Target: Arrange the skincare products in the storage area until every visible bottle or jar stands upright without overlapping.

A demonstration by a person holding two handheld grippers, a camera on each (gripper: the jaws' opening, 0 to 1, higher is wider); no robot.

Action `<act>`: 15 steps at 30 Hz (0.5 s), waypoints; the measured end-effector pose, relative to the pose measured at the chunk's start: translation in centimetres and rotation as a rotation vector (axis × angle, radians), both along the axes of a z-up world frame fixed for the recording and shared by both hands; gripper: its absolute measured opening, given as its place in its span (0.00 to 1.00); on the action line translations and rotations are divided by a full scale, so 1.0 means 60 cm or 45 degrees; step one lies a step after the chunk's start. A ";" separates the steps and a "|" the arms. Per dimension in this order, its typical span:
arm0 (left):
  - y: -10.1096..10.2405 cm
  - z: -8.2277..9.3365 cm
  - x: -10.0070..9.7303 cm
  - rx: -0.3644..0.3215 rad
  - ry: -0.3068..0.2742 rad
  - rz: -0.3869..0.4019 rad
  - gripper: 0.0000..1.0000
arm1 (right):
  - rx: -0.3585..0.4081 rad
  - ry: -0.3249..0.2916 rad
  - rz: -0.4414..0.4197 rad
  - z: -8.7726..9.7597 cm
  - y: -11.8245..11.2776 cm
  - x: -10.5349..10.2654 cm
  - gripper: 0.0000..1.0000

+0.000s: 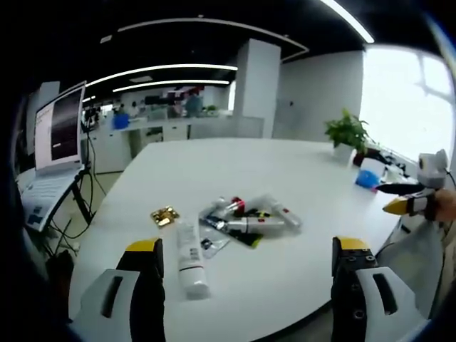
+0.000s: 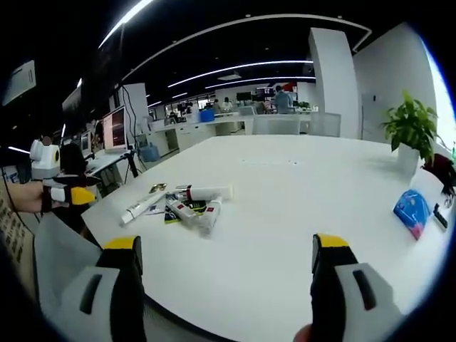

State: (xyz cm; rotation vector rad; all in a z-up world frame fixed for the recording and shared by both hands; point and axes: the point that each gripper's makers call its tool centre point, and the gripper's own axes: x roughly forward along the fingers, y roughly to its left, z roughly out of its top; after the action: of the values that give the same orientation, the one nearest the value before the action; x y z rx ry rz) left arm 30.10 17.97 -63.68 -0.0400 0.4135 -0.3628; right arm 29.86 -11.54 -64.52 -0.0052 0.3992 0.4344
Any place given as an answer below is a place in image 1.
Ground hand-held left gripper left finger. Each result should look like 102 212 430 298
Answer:
73 237 167 342

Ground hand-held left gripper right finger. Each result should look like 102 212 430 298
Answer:
331 235 429 342

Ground large white skincare tube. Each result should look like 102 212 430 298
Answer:
176 218 210 299

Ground clear dark skincare sachet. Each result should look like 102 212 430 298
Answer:
197 215 232 259

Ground black green skincare sachet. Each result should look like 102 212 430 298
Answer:
227 227 265 251

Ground silver skincare bottle red label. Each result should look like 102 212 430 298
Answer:
216 216 286 235

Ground small grey skincare tube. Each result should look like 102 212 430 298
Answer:
209 196 229 215

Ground red skincare stick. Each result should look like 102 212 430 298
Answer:
229 196 247 216

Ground person's right hand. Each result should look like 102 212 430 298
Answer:
435 187 456 223

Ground blue packet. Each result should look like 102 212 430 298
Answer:
355 168 381 188

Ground white plant pot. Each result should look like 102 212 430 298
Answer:
332 142 355 162

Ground green potted plant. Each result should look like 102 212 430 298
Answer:
323 108 375 157

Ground black laptop stand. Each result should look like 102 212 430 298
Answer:
49 167 97 247

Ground open white laptop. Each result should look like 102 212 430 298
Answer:
20 81 88 233

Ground long ceiling light strip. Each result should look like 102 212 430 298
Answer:
112 79 231 93
318 0 375 44
85 63 239 88

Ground white counter cabinets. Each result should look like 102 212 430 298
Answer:
85 115 266 175

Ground black cables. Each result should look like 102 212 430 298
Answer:
81 119 108 200

